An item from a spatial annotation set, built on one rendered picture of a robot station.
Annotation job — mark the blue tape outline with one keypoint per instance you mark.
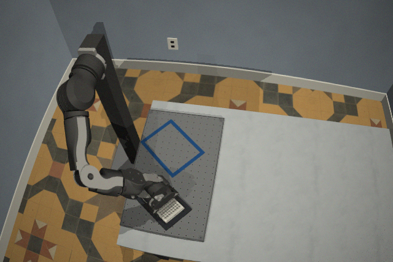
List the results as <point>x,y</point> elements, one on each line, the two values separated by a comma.
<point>159,161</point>

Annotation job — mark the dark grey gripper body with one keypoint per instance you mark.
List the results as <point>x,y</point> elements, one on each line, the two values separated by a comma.
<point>169,194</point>

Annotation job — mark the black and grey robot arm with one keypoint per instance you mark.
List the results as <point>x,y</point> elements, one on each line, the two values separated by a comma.
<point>75,96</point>

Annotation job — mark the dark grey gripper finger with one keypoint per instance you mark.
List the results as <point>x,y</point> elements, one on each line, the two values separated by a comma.
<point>176,193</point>
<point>151,210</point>

